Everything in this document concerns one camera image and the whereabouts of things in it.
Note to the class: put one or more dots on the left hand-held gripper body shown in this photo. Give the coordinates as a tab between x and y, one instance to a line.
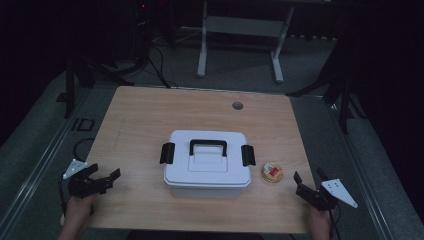
83	186

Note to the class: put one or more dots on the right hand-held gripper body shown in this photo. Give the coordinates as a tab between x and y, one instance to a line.
328	195

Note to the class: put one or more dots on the person's dark clothing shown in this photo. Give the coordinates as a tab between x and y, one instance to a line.
196	236

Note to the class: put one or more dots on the person's right hand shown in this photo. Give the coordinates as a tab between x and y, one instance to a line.
319	220

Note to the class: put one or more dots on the white metal stand frame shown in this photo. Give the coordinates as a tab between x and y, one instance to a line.
245	26

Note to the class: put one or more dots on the black tripod stand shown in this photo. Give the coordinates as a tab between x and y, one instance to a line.
340	90
75	83

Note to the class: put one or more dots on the black square frame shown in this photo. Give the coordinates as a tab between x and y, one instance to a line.
84	124

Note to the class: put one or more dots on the white plastic storage box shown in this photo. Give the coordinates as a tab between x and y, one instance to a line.
206	192

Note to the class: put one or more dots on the person's left hand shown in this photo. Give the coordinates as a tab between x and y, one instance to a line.
79	208

